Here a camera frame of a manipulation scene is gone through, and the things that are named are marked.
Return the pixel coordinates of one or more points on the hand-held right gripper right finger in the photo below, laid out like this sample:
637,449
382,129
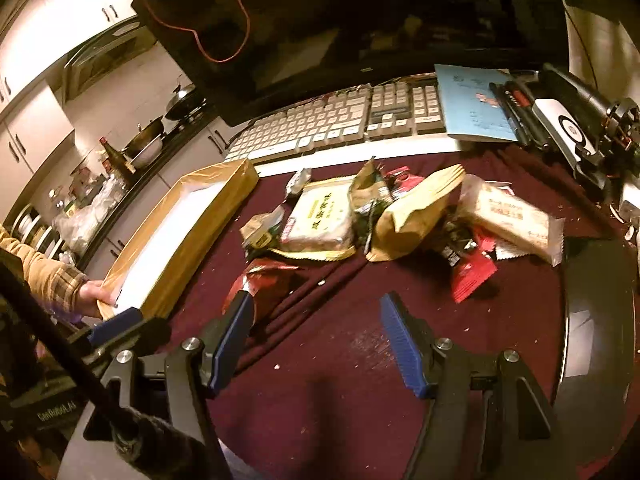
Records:
405,345

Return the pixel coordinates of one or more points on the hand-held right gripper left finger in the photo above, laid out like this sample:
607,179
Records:
235,340

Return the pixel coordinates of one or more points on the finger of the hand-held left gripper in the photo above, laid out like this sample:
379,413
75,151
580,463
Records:
116,322

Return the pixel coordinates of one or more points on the red gold snack packet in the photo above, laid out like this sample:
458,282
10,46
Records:
270,280

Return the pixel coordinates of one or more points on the cardboard box white inside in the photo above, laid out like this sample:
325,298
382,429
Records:
165,240

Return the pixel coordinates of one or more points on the small green tan packet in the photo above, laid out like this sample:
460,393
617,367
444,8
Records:
260,232

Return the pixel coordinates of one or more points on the small black snack packet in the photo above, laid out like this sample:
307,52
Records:
456,246

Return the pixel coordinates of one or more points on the tan snack bag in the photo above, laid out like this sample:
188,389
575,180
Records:
415,210

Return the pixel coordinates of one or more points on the white block snack packet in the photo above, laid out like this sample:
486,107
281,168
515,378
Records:
317,217

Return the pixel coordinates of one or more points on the green tan snack packet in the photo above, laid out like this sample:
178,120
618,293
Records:
367,190

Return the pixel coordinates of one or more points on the long white orange packet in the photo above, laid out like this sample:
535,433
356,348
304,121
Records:
510,215

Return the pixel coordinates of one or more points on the small silver snack packet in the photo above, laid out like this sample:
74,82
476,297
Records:
298,181

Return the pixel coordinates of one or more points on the person's left forearm plaid sleeve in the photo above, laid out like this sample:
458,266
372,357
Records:
40,270

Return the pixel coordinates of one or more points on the person's left hand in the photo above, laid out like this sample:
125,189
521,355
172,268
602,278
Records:
95,296

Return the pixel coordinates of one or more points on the maroon cloth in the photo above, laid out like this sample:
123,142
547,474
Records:
340,310

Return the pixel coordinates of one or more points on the small red black packet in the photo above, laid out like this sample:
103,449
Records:
470,272

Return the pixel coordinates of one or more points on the clear plastic bags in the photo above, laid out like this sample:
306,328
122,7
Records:
92,210

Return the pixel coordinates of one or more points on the rack of plates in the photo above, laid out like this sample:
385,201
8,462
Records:
35,232

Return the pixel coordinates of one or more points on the dark glass bottle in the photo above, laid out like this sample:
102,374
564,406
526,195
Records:
108,152

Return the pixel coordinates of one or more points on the steel pot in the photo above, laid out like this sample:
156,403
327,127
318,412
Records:
144,146

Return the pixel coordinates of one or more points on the black flat device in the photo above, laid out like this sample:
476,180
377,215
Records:
600,320

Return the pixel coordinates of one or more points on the black wok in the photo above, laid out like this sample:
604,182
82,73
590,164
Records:
184,102

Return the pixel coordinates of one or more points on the white keyboard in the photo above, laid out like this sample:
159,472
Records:
325,120

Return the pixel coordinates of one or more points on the blue notebook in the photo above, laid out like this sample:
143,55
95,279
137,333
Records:
465,105

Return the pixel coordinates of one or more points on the white charger adapter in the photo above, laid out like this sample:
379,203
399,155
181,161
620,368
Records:
631,201

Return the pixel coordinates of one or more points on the white and black device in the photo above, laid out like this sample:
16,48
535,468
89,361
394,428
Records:
565,127

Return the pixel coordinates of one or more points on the black pen red band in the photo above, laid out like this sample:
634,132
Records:
526,98

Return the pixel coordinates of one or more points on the white upper cabinets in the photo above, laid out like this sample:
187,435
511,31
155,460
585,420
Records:
55,15

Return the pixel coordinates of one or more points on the black computer monitor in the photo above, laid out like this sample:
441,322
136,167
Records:
350,20

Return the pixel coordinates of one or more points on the black microphone with shock mount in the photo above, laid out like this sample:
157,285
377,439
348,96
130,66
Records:
580,91

